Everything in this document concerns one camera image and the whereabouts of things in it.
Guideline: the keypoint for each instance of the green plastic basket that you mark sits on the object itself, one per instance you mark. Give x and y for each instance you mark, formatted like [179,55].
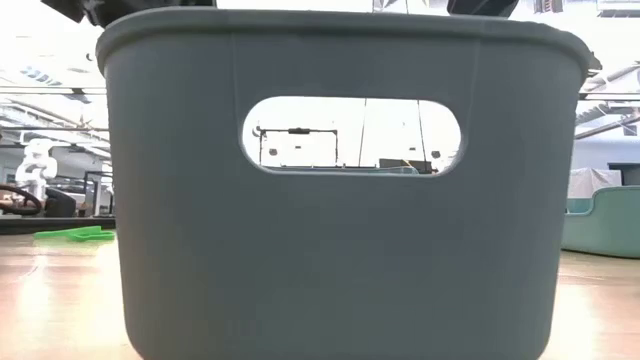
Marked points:
[605,225]

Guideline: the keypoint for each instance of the white cloth cover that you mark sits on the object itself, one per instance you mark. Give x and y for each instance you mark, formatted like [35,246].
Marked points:
[595,182]

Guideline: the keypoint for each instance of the black white ceiling device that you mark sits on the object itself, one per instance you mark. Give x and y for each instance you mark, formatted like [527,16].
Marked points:
[595,62]

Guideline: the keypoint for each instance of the black bin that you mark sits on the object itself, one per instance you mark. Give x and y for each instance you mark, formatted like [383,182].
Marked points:
[60,205]

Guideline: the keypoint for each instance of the blue plastic basket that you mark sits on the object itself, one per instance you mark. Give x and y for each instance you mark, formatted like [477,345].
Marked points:
[320,250]

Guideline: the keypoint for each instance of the green rubber band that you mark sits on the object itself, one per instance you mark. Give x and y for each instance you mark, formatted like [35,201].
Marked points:
[90,234]

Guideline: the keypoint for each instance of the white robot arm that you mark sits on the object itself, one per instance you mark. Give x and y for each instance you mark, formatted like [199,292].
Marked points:
[37,165]

